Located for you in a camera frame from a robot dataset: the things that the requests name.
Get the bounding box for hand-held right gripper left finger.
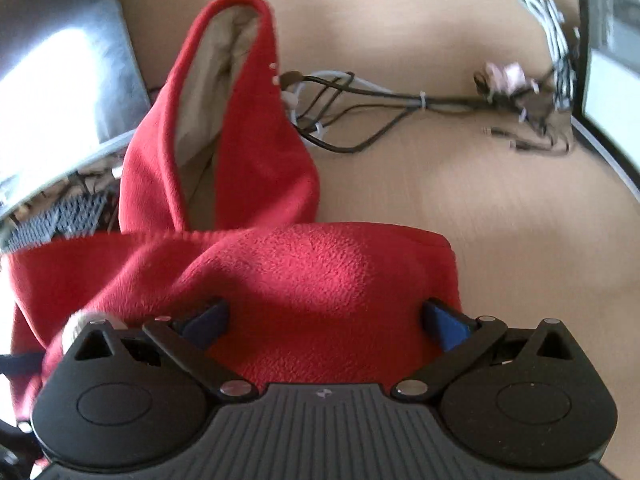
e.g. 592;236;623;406
64;299;257;403

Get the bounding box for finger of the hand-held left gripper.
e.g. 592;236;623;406
0;352;45;377

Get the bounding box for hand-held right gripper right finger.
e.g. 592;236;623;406
391;298;581;402

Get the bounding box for red fleece hooded garment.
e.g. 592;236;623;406
0;0;464;423

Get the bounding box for black computer keyboard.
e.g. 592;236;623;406
0;190;114;254

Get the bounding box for black curved computer monitor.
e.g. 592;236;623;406
0;0;154;221

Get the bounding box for white glass-sided computer case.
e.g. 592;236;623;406
569;0;640;196

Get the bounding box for black cable bundle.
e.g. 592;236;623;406
279;71;577;157

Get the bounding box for pink tagged cable connectors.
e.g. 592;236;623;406
474;62;542;99

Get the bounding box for white plug with coiled cable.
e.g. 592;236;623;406
509;0;574;111

